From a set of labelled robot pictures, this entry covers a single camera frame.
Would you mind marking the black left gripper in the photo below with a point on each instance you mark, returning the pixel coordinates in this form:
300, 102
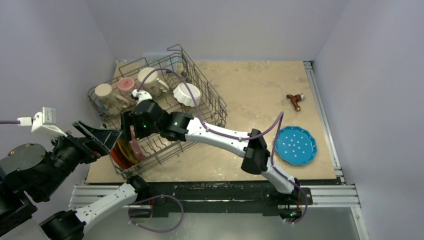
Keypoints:
104, 138

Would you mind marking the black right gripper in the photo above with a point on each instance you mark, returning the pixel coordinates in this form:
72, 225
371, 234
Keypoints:
127, 124

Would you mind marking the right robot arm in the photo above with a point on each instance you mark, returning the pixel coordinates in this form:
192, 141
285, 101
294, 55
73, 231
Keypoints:
250, 146

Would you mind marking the red-orange plate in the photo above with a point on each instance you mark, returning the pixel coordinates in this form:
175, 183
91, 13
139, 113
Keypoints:
118, 157

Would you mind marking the yellow plate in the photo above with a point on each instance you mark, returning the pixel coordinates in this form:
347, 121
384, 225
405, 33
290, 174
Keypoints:
127, 151

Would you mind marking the white floral mug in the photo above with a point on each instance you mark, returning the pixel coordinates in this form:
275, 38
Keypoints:
154, 85

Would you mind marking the clear plastic container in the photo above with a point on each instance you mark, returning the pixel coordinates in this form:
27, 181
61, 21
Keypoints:
168, 61

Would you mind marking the pink patterned mug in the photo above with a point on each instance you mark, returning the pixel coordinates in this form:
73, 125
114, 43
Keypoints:
125, 86

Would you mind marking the grey wire dish rack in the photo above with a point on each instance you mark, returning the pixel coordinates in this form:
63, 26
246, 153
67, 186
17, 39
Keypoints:
155, 149

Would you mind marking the white bowl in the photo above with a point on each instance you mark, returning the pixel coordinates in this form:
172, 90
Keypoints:
187, 94

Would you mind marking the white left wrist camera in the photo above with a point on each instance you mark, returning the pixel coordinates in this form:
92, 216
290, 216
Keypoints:
43, 123

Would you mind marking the beige mug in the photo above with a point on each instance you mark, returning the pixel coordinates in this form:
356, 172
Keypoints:
112, 103

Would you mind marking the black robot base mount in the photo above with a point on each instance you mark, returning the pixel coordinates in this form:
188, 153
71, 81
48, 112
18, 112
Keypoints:
221, 197

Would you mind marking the pink polka dot plate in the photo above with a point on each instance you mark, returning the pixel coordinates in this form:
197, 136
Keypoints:
138, 153

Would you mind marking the small red-capped object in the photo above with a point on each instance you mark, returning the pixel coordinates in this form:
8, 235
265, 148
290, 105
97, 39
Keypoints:
295, 99

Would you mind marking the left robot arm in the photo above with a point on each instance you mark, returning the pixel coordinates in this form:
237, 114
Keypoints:
30, 174

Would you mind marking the blue plate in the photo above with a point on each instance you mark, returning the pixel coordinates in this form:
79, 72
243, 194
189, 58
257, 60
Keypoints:
296, 145

